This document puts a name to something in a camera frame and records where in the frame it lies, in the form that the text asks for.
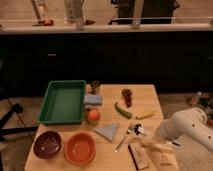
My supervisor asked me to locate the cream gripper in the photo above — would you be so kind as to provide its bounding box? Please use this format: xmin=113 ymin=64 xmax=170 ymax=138
xmin=140 ymin=133 xmax=172 ymax=153

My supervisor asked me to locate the orange red bowl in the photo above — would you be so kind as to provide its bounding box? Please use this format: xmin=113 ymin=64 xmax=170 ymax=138
xmin=64 ymin=132 xmax=96 ymax=166

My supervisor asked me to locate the blue sponge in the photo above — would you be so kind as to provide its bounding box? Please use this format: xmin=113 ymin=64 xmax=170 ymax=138
xmin=84 ymin=94 xmax=102 ymax=106

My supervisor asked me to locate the dark purple bowl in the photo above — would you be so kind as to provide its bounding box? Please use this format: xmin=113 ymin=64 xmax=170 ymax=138
xmin=33 ymin=131 xmax=62 ymax=159

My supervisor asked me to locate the black tripod leg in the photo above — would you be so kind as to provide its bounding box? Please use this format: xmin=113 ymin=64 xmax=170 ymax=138
xmin=0 ymin=103 xmax=38 ymax=142

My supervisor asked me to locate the metal fork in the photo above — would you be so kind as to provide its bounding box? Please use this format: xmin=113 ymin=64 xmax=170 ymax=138
xmin=115 ymin=123 xmax=135 ymax=153

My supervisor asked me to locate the yellow banana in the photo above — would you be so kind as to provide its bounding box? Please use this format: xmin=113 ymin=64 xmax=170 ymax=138
xmin=135 ymin=110 xmax=155 ymax=120

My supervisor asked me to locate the black wooden block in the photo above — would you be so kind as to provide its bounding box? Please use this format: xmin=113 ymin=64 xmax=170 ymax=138
xmin=128 ymin=143 xmax=149 ymax=171

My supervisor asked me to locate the green plastic tray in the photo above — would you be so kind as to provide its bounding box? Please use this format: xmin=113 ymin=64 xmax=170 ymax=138
xmin=38 ymin=80 xmax=86 ymax=125

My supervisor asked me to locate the grey triangular cloth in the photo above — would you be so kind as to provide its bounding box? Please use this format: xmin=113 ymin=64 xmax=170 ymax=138
xmin=94 ymin=123 xmax=119 ymax=142

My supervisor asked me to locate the orange fruit on stand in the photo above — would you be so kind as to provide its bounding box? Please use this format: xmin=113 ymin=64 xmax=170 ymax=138
xmin=86 ymin=109 xmax=101 ymax=125

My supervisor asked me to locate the green chili pepper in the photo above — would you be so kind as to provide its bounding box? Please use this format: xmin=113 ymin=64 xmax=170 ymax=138
xmin=114 ymin=102 xmax=132 ymax=119

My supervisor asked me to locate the bunch of dark grapes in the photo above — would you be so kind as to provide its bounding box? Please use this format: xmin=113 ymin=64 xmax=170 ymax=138
xmin=122 ymin=89 xmax=132 ymax=107

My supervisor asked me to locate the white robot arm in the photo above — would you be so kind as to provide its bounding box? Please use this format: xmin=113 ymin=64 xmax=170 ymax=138
xmin=139 ymin=108 xmax=213 ymax=153

